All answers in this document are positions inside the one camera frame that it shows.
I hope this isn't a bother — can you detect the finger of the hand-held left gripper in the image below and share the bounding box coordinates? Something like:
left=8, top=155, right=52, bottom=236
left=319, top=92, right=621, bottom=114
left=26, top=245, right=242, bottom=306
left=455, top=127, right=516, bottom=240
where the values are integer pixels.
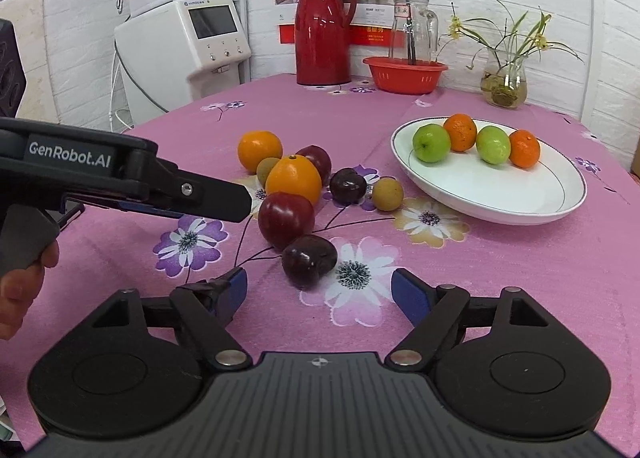
left=120, top=201, right=187, bottom=219
left=148, top=156, right=252, bottom=224

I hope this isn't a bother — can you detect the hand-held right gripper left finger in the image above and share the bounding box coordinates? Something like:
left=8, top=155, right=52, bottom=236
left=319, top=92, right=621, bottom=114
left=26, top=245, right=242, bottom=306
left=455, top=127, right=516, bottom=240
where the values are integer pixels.
left=92, top=267, right=253, bottom=372

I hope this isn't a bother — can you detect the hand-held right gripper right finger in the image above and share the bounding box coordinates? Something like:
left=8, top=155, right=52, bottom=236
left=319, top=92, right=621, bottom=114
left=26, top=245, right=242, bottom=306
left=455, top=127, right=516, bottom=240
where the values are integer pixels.
left=384, top=268, right=551, bottom=369

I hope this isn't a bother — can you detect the small brown kiwi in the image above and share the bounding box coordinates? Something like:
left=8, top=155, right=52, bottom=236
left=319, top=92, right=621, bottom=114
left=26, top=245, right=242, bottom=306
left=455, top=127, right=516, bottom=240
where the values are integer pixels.
left=371, top=177, right=404, bottom=212
left=256, top=157, right=281, bottom=189

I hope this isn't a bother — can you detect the large red plum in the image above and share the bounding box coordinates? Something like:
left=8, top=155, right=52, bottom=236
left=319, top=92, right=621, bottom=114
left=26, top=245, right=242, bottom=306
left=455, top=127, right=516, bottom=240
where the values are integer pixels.
left=257, top=191, right=316, bottom=250

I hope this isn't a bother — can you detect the dark purple plum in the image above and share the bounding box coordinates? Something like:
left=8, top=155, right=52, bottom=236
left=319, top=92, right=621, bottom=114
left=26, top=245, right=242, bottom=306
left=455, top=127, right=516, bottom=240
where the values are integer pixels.
left=281, top=234, right=339, bottom=289
left=329, top=167, right=368, bottom=205

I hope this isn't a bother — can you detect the oval orange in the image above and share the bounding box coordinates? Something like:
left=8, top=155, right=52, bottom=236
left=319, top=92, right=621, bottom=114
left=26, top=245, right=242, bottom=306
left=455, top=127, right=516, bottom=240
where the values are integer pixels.
left=265, top=154, right=323, bottom=208

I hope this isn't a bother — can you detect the maroon plum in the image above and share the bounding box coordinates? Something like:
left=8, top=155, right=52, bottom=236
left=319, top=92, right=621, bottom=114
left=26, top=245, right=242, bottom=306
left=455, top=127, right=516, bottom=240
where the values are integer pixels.
left=295, top=144, right=333, bottom=186

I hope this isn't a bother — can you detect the white oval plate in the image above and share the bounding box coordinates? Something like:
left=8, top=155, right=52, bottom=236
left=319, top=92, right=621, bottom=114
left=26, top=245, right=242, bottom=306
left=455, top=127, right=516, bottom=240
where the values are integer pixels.
left=390, top=117, right=588, bottom=226

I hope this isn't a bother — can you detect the person's left hand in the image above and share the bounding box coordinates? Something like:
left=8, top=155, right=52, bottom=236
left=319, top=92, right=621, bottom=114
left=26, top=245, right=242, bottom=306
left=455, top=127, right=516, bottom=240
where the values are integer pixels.
left=0, top=239, right=60, bottom=342

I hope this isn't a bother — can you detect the pink floral tablecloth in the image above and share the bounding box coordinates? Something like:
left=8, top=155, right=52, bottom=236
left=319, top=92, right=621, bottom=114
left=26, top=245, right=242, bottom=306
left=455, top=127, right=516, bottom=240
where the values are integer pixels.
left=0, top=73, right=640, bottom=458

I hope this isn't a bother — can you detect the round orange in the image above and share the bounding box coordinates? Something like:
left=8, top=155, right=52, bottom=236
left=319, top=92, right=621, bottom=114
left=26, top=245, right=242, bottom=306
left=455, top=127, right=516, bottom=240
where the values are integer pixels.
left=237, top=131, right=284, bottom=174

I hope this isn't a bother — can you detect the black speaker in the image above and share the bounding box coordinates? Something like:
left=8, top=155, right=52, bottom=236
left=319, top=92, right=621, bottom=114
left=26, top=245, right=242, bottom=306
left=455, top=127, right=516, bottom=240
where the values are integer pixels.
left=0, top=19, right=27, bottom=119

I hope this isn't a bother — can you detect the white appliance with screen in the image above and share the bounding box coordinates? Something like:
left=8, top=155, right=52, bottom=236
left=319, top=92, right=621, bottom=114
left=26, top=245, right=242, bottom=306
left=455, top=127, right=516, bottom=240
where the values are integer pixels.
left=114, top=0, right=252, bottom=131

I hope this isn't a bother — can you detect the wooden board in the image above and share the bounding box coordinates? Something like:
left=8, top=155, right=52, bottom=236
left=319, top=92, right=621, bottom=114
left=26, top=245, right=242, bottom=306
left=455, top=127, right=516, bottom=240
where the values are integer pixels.
left=0, top=0, right=58, bottom=121

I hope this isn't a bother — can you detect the green apple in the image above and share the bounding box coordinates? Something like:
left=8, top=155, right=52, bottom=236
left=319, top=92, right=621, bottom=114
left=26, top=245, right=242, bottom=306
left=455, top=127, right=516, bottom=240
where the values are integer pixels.
left=412, top=124, right=451, bottom=163
left=475, top=125, right=511, bottom=165

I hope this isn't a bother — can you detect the small mandarin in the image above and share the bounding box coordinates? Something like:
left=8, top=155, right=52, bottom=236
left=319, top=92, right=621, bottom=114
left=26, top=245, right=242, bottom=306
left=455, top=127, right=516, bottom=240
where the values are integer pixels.
left=443, top=113, right=478, bottom=153
left=508, top=129, right=542, bottom=169

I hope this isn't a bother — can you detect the red thermos jug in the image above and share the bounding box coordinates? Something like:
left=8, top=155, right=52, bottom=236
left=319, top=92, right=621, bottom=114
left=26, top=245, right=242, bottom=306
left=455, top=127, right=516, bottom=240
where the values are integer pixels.
left=294, top=0, right=358, bottom=86

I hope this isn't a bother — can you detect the red plastic basket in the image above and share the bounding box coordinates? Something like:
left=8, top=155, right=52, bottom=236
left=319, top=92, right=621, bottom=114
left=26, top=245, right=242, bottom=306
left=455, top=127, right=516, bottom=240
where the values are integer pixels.
left=362, top=56, right=449, bottom=95

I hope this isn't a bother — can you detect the glass vase with green plant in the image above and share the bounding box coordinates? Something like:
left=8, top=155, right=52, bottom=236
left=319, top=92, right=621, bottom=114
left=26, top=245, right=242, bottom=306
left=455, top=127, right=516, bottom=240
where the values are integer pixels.
left=435, top=0, right=585, bottom=110

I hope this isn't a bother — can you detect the dark stirring stick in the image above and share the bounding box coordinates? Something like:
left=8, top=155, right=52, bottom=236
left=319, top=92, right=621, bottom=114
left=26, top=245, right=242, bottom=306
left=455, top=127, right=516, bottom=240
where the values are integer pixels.
left=407, top=13, right=419, bottom=64

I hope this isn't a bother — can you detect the glass pitcher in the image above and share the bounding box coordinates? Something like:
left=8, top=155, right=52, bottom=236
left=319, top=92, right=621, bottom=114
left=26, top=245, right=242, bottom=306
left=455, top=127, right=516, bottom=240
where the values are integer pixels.
left=388, top=0, right=439, bottom=64

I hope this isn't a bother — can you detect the white wall pipe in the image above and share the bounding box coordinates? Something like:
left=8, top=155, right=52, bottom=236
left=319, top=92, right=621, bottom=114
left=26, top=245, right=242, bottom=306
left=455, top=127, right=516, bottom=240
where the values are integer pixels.
left=577, top=0, right=604, bottom=121

